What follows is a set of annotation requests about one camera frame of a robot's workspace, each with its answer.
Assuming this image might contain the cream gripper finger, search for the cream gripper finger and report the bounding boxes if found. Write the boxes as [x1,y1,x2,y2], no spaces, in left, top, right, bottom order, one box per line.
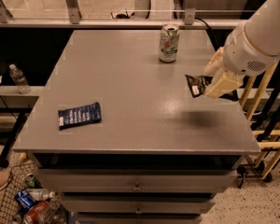
[204,71,244,98]
[203,49,224,77]

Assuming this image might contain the black chocolate rxbar wrapper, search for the black chocolate rxbar wrapper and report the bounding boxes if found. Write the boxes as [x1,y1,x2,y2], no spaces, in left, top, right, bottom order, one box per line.
[186,75,239,102]

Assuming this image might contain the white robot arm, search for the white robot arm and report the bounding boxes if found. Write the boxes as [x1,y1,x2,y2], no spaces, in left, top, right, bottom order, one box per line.
[203,0,280,98]

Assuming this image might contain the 7up soda can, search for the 7up soda can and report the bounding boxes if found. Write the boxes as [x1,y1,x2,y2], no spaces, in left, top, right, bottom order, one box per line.
[159,23,179,63]

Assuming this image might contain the blue rxbar wrapper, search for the blue rxbar wrapper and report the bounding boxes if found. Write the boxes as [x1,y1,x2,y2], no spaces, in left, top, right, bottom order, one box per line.
[58,102,102,130]

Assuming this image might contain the green soda can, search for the green soda can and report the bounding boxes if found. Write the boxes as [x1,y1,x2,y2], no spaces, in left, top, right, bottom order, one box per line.
[24,174,41,189]

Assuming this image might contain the red soda can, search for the red soda can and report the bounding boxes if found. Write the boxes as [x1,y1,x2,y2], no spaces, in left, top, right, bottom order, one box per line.
[22,201,49,224]

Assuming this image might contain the grey drawer cabinet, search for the grey drawer cabinet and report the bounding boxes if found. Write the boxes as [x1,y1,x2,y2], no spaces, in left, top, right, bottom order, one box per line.
[14,30,259,217]

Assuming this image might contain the bottom cabinet drawer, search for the bottom cabinet drawer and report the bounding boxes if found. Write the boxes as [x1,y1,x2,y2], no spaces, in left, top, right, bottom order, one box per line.
[77,214,202,224]

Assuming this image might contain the cabinet drawer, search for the cabinet drawer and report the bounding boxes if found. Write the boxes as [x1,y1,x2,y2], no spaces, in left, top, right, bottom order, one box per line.
[35,169,237,193]
[77,214,202,224]
[62,196,215,214]

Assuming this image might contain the middle cabinet drawer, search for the middle cabinet drawer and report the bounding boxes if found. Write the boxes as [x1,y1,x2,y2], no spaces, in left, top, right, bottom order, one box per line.
[62,196,215,214]

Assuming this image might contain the clear plastic water bottle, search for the clear plastic water bottle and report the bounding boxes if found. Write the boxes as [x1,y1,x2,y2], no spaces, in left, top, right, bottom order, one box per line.
[9,64,31,94]

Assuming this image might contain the top cabinet drawer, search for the top cabinet drawer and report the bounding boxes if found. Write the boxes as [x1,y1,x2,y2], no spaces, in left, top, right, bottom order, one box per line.
[35,169,237,193]

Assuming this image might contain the plastic bottle in basket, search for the plastic bottle in basket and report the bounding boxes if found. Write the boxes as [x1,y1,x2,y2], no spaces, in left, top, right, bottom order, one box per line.
[27,189,56,201]

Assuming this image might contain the blue snack bag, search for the blue snack bag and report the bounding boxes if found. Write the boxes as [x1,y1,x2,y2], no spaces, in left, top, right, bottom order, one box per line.
[14,189,35,211]

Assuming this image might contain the black power cable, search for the black power cable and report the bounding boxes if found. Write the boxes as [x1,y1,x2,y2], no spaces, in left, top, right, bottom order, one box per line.
[194,17,223,53]

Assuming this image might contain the metal window rail frame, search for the metal window rail frame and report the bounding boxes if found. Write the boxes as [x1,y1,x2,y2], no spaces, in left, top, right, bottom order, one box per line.
[0,0,254,29]

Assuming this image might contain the wire mesh basket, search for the wire mesh basket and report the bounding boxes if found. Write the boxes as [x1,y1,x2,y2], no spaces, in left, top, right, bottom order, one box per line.
[0,164,68,224]

